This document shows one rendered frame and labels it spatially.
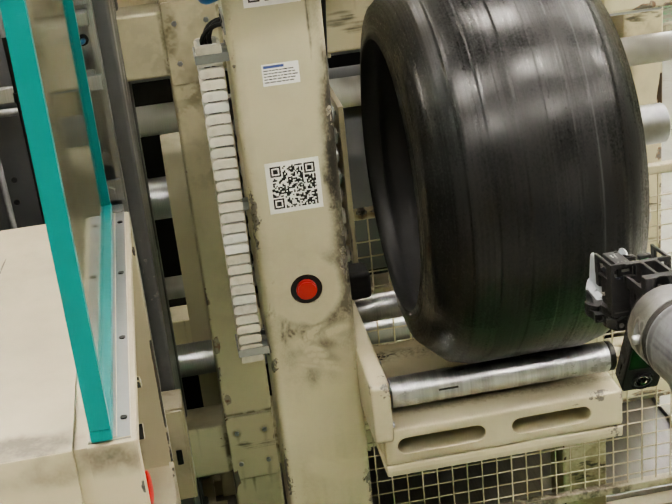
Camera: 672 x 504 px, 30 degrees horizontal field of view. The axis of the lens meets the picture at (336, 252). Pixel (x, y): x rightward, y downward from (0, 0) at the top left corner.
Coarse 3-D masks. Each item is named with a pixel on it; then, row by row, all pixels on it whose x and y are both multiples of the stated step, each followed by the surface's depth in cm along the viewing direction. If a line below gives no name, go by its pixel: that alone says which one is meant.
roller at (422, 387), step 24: (504, 360) 183; (528, 360) 183; (552, 360) 183; (576, 360) 183; (600, 360) 183; (408, 384) 180; (432, 384) 181; (456, 384) 181; (480, 384) 181; (504, 384) 182; (528, 384) 184
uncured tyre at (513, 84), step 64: (384, 0) 175; (448, 0) 165; (512, 0) 164; (576, 0) 165; (384, 64) 202; (448, 64) 159; (512, 64) 159; (576, 64) 159; (384, 128) 208; (448, 128) 157; (512, 128) 157; (576, 128) 157; (640, 128) 162; (384, 192) 204; (448, 192) 158; (512, 192) 157; (576, 192) 158; (640, 192) 162; (384, 256) 200; (448, 256) 161; (512, 256) 160; (576, 256) 162; (448, 320) 169; (512, 320) 167; (576, 320) 170
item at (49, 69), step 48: (0, 0) 92; (48, 0) 120; (48, 48) 112; (48, 96) 105; (48, 144) 96; (96, 144) 152; (48, 192) 98; (96, 192) 143; (96, 240) 132; (96, 288) 123; (96, 336) 114; (96, 384) 105; (96, 432) 107
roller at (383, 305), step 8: (376, 296) 207; (384, 296) 206; (392, 296) 206; (360, 304) 206; (368, 304) 206; (376, 304) 206; (384, 304) 206; (392, 304) 206; (360, 312) 205; (368, 312) 206; (376, 312) 206; (384, 312) 206; (392, 312) 206; (400, 312) 207; (368, 320) 207; (376, 320) 208
